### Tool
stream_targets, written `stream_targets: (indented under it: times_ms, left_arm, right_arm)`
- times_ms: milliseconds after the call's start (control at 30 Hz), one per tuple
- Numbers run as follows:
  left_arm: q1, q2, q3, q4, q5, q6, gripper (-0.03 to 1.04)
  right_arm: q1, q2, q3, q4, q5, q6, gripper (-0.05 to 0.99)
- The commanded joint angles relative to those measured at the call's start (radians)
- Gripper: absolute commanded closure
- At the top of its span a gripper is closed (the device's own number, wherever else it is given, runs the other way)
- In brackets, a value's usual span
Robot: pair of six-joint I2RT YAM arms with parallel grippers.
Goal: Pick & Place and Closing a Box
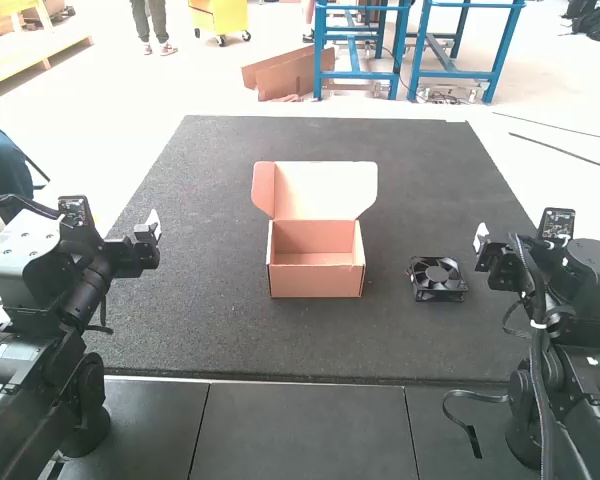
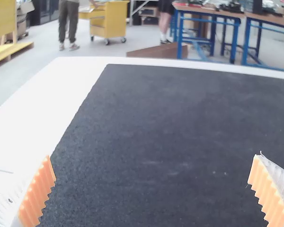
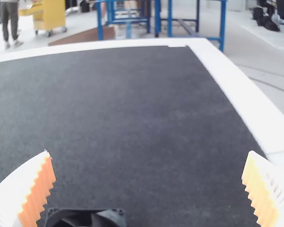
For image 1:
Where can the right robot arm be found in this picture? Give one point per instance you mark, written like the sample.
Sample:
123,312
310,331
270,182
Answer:
590,280

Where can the person's legs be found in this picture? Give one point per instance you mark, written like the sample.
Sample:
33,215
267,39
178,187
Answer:
308,30
149,25

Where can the dark base panel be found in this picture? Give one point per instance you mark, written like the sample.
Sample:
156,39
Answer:
150,435
455,450
305,435

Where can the brown cardboard sheets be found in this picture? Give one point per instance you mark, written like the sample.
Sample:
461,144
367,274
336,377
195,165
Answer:
280,75

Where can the black mat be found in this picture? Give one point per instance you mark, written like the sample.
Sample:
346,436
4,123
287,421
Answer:
205,300

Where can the person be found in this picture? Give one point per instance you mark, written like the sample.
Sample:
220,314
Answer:
2,160

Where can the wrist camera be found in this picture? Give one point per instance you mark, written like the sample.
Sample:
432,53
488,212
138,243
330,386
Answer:
74,210
557,223

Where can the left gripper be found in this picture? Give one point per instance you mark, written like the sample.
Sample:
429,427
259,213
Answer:
132,260

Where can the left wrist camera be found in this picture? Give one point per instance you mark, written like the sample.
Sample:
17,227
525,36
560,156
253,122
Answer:
74,210

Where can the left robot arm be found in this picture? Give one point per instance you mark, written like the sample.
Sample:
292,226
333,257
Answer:
30,280

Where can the black square fan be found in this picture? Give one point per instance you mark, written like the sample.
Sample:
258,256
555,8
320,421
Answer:
437,277

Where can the cardboard box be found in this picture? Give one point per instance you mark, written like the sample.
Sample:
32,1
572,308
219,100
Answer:
315,280

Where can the yellow wheeled cart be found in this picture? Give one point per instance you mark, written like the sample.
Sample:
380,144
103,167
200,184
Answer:
220,17

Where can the black bags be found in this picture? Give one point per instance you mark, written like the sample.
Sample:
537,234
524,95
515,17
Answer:
597,22

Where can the blue metal frame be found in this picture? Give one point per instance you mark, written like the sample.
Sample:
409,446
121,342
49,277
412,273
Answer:
500,55
325,55

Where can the wooden platform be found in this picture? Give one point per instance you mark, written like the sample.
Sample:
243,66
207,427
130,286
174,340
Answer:
25,50

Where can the thin dark floor rod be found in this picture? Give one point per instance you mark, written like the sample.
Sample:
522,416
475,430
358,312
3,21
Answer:
565,151
555,127

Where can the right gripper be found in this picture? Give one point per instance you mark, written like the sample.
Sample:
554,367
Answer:
510,270

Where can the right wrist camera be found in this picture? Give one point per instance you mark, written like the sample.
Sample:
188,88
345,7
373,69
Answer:
557,223

